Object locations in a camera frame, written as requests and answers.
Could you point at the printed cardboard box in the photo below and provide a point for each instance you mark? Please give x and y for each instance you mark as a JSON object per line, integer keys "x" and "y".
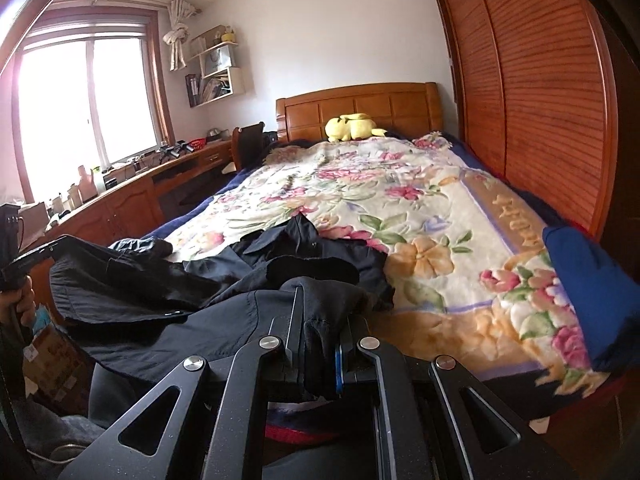
{"x": 55, "y": 355}

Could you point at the black double-breasted coat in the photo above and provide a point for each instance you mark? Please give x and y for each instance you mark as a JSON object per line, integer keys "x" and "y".
{"x": 200, "y": 310}

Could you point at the blue cloth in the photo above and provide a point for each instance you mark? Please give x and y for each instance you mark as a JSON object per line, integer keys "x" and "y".
{"x": 595, "y": 280}

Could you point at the floral blanket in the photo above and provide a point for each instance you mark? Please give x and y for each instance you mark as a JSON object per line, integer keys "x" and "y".
{"x": 400, "y": 200}

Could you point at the dark binders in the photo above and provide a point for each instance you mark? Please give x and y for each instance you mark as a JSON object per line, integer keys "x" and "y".
{"x": 192, "y": 90}

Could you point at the white paper bag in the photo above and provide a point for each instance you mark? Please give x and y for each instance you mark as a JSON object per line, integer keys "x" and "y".
{"x": 220, "y": 57}

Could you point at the tied beige curtain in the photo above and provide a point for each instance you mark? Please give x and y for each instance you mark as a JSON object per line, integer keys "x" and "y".
{"x": 176, "y": 37}

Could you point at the red cloth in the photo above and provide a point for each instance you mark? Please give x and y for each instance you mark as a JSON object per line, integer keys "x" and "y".
{"x": 300, "y": 432}

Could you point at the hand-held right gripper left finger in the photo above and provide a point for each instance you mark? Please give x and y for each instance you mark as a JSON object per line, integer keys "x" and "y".
{"x": 295, "y": 325}

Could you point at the yellow plush toy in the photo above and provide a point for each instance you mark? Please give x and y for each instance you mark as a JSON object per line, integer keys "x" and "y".
{"x": 350, "y": 127}

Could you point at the red basket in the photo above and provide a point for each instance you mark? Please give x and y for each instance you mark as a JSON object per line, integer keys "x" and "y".
{"x": 197, "y": 143}

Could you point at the dark grey jacket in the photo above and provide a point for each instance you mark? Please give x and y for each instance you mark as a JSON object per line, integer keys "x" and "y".
{"x": 145, "y": 247}

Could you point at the wooden desk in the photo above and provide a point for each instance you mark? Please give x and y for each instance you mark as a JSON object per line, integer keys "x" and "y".
{"x": 130, "y": 210}

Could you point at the wooden louvered wardrobe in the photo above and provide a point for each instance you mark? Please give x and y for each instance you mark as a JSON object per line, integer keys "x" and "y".
{"x": 540, "y": 85}

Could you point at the wooden bed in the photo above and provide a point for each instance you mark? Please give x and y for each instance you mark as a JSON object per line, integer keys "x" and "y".
{"x": 380, "y": 105}

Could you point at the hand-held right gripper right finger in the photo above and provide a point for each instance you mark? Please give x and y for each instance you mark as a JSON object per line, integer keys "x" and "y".
{"x": 339, "y": 370}

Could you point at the metal pot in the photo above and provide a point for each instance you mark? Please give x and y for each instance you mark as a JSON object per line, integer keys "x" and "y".
{"x": 215, "y": 133}

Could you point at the person's left hand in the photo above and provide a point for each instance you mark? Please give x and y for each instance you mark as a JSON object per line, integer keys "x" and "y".
{"x": 22, "y": 310}

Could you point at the white wall shelf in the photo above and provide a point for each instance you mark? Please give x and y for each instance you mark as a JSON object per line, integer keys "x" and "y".
{"x": 236, "y": 82}

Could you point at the window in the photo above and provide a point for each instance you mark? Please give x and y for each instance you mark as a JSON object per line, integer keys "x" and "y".
{"x": 75, "y": 110}

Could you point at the wooden chair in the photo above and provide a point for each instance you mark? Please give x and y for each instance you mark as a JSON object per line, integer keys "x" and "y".
{"x": 247, "y": 145}

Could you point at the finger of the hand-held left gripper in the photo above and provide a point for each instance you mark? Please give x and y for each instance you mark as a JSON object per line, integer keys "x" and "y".
{"x": 35, "y": 260}

